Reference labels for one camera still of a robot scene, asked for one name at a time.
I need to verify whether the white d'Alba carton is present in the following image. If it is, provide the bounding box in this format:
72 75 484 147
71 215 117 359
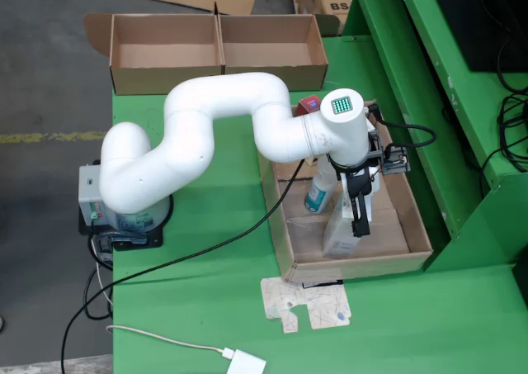
321 183 375 260

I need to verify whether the black monitor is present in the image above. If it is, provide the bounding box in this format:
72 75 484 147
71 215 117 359
427 0 528 73

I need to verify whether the black looped cable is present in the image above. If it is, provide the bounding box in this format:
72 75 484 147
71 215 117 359
83 241 115 321

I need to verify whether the shallow cardboard tray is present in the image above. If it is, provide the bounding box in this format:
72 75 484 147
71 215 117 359
255 99 434 284

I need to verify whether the black cable bundle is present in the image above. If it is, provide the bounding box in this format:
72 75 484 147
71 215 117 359
478 39 528 197

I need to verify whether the divided cardboard box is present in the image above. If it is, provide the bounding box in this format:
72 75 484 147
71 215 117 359
83 2 342 97

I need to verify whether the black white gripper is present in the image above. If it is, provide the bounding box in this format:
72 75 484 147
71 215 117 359
337 165 381 239

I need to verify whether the red small carton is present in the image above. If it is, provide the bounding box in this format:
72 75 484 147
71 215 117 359
293 95 323 117

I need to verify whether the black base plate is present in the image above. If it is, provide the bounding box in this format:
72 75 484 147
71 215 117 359
78 159 164 252

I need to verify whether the white power adapter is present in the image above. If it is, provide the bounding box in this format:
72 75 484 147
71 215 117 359
225 348 267 374

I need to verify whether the flattened patterned carton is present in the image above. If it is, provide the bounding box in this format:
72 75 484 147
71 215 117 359
259 275 353 334

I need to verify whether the grey base control box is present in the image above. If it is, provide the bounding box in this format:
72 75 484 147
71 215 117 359
78 163 120 229

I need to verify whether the black camera cable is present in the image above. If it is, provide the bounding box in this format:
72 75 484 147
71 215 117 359
365 103 437 156

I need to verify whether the white adapter cable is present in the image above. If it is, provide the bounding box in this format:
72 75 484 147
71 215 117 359
106 324 237 359

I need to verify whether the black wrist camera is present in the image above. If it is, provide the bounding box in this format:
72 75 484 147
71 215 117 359
380 144 412 175

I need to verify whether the long black arm cable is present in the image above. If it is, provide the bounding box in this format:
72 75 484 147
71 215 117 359
60 159 306 374

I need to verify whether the green metal shelf frame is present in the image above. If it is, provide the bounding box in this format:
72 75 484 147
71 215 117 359
342 0 528 274

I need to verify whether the white bottle teal label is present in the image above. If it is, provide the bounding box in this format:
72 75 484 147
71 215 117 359
304 157 336 215

